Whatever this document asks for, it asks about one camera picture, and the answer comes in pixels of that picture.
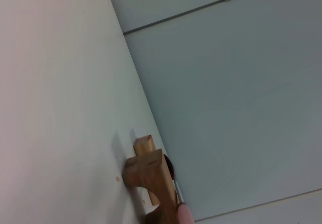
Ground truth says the pink handled metal spoon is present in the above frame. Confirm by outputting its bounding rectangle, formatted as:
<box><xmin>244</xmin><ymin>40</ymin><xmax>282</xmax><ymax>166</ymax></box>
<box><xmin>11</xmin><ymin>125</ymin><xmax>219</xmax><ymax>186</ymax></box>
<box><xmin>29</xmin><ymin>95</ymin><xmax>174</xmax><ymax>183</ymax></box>
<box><xmin>163</xmin><ymin>154</ymin><xmax>195</xmax><ymax>224</ymax></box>

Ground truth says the light stained wooden block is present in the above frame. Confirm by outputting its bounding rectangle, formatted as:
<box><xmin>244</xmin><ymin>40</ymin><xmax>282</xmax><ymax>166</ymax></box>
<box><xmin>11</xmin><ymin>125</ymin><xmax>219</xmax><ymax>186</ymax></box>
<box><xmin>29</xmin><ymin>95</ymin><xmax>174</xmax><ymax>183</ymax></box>
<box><xmin>133</xmin><ymin>134</ymin><xmax>163</xmax><ymax>207</ymax></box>

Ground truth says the brown arched wooden block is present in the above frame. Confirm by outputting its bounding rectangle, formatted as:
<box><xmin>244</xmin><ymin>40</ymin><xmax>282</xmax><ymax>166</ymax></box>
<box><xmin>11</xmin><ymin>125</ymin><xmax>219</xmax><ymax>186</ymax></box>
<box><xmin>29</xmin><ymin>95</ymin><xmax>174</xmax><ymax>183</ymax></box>
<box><xmin>122</xmin><ymin>148</ymin><xmax>178</xmax><ymax>224</ymax></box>

